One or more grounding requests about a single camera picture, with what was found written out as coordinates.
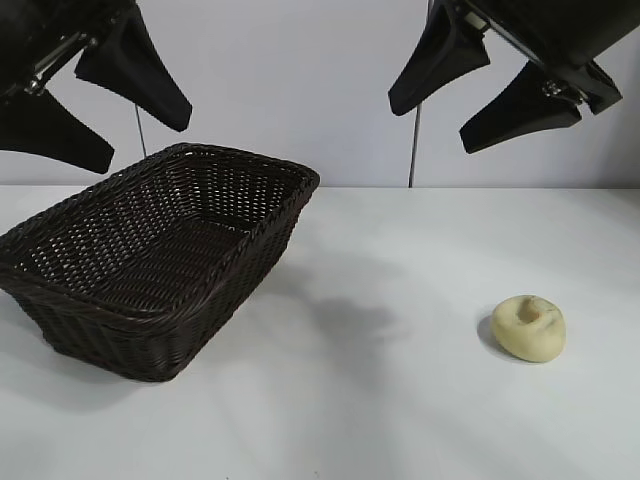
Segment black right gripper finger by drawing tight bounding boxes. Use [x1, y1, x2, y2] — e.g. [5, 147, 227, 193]
[458, 60, 585, 155]
[387, 1, 492, 118]

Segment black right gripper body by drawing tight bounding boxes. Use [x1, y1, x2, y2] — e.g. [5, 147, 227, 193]
[432, 0, 640, 114]

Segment dark brown wicker basket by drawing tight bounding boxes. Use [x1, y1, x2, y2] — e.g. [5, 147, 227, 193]
[0, 142, 321, 384]

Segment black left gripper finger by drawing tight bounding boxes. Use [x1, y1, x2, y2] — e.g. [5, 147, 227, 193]
[74, 7, 194, 134]
[0, 92, 116, 174]

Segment pale yellow egg yolk pastry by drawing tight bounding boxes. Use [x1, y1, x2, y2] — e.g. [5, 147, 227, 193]
[490, 294, 568, 364]

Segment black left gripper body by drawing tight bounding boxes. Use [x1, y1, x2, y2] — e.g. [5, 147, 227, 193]
[0, 0, 136, 104]

